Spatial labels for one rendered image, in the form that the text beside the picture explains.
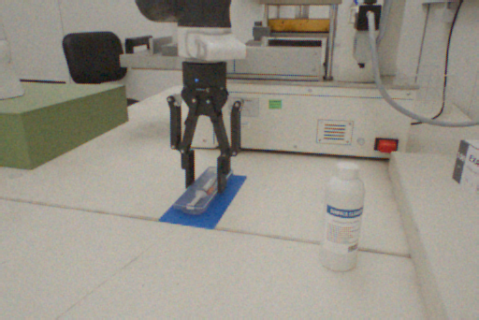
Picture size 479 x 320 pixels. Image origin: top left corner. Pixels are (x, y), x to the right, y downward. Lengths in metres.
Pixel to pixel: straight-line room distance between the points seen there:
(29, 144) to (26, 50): 2.54
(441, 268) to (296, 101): 0.52
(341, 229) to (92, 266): 0.34
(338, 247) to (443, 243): 0.14
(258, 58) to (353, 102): 0.23
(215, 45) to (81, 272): 0.37
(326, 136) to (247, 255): 0.45
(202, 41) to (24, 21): 2.88
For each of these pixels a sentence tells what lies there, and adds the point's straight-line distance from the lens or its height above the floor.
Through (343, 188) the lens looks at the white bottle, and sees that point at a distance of 0.51.
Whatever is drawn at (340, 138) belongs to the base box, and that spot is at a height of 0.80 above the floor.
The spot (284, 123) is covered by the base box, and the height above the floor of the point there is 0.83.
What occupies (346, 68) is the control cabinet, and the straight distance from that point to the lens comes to 0.93.
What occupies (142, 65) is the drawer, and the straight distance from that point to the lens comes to 1.07.
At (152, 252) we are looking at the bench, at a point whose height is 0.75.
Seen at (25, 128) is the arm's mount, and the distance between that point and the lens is 0.95.
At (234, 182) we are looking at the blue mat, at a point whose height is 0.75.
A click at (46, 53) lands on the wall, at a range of 3.36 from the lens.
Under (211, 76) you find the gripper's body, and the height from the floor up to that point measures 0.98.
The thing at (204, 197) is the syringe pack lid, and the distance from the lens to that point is 0.69.
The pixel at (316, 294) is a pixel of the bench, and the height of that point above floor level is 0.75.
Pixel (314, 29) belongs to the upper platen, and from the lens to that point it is 0.98.
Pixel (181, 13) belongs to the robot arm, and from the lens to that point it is 0.66.
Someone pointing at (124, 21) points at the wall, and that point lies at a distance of 2.96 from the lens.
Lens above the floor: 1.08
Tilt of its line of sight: 22 degrees down
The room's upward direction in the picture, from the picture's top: straight up
